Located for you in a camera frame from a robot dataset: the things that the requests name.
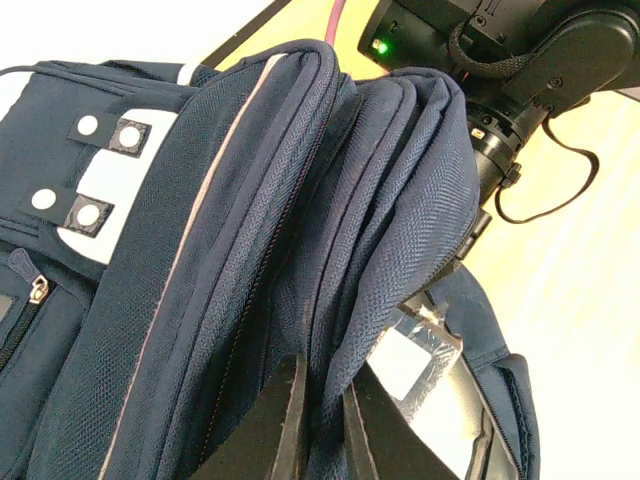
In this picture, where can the navy blue student backpack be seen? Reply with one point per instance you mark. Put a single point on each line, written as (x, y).
(169, 234)

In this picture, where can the dark blue hardcover book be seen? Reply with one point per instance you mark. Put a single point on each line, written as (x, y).
(419, 363)

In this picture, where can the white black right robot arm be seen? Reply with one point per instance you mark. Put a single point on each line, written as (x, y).
(520, 63)

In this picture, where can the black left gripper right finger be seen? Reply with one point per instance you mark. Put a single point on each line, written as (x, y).
(379, 442)

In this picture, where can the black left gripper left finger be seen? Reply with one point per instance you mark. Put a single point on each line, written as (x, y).
(271, 442)

